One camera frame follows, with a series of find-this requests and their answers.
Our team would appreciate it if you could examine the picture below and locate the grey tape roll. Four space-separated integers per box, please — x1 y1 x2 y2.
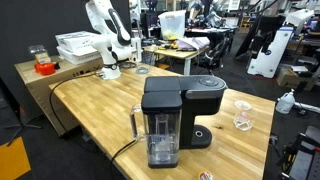
134 65 151 75

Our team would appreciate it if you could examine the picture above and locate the black coffee maker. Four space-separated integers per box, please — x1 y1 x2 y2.
143 75 229 150

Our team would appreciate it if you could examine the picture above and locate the light wood background table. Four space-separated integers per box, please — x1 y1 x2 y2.
144 44 210 76

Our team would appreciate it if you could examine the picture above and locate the clear water tank black lid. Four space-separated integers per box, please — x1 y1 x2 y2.
129 91 184 169

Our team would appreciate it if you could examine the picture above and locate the pale cloth pile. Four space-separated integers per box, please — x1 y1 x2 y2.
175 35 211 52

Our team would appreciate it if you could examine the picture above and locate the black office chair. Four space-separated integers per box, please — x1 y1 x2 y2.
197 37 230 75

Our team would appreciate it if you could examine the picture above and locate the clear plastic storage bin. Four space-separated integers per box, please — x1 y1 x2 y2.
157 9 187 41

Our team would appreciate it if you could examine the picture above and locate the clear glass cup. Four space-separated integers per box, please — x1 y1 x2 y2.
233 100 257 132

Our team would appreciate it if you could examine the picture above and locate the white flat box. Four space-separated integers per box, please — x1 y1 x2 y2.
54 30 101 53
56 45 104 66

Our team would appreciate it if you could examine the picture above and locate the coffee pod inside glass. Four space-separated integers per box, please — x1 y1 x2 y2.
238 111 252 125

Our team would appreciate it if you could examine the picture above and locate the small white coffee pod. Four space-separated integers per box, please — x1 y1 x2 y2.
198 170 214 180

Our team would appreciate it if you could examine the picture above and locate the orange bowl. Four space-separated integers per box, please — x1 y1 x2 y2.
33 61 57 77

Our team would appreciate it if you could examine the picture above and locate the white standing machine panel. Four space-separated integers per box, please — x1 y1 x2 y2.
246 8 315 80

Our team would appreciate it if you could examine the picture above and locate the white plastic jug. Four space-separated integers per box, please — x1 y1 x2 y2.
275 88 297 115

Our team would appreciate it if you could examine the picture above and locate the clear jar with label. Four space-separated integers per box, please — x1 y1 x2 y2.
27 44 52 65

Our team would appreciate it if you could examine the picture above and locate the cardboard coloured cabinet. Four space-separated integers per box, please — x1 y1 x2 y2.
14 54 105 138

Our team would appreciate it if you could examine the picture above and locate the brown cardboard box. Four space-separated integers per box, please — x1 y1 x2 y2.
275 65 304 90

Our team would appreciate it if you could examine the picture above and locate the black tripod stand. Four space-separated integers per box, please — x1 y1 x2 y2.
2 105 43 148

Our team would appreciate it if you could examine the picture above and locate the black metal cart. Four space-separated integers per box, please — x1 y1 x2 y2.
275 125 320 180

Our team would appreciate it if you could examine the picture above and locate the orange floor mat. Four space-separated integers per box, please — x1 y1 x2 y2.
0 136 32 180

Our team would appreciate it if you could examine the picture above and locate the black coiled cable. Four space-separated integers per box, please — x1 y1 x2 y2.
118 60 138 70

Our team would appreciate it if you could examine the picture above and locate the black coffee maker cord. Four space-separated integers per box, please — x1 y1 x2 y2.
109 138 138 180

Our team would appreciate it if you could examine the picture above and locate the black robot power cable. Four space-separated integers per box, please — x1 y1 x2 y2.
48 71 102 136

